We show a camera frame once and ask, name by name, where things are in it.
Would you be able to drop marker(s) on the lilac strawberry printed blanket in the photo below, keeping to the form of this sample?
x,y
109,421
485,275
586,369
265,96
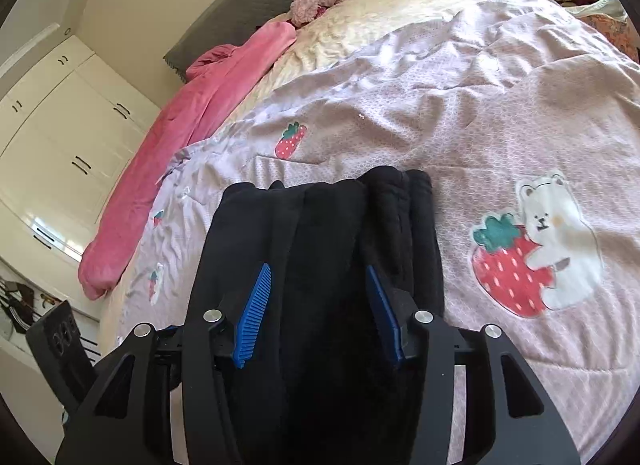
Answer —
x,y
425,120

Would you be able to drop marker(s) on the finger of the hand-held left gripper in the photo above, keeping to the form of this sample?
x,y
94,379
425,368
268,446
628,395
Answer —
x,y
170,329

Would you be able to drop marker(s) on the black printed t-shirt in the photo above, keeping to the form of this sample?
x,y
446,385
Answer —
x,y
325,245

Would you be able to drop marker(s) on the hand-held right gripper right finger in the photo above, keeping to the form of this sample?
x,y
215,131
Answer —
x,y
382,310

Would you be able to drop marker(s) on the pink duvet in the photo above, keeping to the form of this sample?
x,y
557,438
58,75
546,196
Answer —
x,y
165,155

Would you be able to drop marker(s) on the cream bed sheet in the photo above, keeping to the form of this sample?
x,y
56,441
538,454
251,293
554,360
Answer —
x,y
375,20

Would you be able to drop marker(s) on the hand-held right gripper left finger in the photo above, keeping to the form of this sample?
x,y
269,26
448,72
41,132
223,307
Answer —
x,y
254,315

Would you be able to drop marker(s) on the white wardrobe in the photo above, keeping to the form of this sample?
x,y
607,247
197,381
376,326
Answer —
x,y
65,145

